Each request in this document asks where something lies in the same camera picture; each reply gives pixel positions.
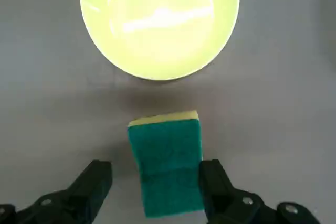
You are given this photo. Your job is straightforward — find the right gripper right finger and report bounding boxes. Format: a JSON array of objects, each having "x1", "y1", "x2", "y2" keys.
[{"x1": 198, "y1": 158, "x2": 318, "y2": 224}]

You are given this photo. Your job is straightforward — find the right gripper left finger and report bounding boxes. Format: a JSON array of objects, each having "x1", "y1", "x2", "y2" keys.
[{"x1": 0, "y1": 159, "x2": 113, "y2": 224}]

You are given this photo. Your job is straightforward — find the green and yellow sponge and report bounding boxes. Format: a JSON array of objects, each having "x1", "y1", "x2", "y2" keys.
[{"x1": 127, "y1": 110, "x2": 204, "y2": 218}]

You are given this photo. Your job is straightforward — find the small yellow dish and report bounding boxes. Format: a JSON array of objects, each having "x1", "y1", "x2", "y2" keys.
[{"x1": 79, "y1": 0, "x2": 240, "y2": 81}]

